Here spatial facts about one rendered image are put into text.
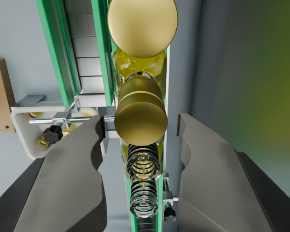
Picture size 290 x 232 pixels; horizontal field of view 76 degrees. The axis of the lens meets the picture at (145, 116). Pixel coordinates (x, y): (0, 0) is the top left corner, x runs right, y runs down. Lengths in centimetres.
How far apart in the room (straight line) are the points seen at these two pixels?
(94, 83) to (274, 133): 33
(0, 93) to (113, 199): 56
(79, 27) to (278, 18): 31
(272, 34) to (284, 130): 9
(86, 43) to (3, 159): 57
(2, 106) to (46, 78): 15
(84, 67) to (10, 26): 25
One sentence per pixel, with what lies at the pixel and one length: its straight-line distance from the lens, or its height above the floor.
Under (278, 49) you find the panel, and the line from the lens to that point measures 21.
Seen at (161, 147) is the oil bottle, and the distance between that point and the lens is 24.
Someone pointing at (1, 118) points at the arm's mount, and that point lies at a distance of 68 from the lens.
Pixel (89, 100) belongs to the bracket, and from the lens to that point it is 43.
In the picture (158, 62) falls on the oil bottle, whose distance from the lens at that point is 18.
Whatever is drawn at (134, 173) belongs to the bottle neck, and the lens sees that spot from 17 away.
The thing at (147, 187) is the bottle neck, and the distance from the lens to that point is 21.
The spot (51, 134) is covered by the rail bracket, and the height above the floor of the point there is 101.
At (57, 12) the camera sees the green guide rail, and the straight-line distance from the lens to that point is 37.
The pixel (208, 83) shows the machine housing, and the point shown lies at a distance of 44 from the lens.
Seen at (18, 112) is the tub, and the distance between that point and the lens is 56.
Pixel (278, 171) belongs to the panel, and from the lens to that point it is 21.
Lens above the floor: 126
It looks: 60 degrees down
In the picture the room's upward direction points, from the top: 177 degrees clockwise
